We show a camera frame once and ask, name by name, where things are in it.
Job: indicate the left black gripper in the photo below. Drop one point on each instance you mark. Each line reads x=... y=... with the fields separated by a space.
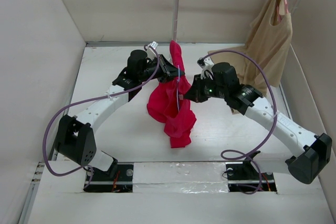
x=168 y=72

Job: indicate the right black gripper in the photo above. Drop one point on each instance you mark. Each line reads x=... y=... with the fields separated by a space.
x=195 y=93

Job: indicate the red t-shirt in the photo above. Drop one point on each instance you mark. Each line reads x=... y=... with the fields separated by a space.
x=167 y=105

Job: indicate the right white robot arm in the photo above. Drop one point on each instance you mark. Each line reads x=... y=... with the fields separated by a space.
x=310 y=152

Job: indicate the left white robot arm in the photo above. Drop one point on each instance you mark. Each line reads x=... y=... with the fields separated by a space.
x=75 y=137

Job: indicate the pink hanger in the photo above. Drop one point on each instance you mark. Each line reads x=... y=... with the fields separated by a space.
x=281 y=10

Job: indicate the beige tank top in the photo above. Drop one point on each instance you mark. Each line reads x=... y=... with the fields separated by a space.
x=268 y=44

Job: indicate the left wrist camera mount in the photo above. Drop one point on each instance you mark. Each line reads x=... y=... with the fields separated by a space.
x=152 y=48

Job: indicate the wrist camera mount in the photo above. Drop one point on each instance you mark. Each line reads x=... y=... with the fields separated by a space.
x=206 y=65
x=152 y=48

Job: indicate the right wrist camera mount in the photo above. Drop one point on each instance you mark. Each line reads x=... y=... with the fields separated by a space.
x=206 y=65

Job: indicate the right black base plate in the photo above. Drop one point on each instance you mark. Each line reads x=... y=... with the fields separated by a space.
x=242 y=177

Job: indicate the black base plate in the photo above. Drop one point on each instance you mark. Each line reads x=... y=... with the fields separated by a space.
x=99 y=182
x=242 y=177

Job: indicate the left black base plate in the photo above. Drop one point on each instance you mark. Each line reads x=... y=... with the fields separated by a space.
x=99 y=182

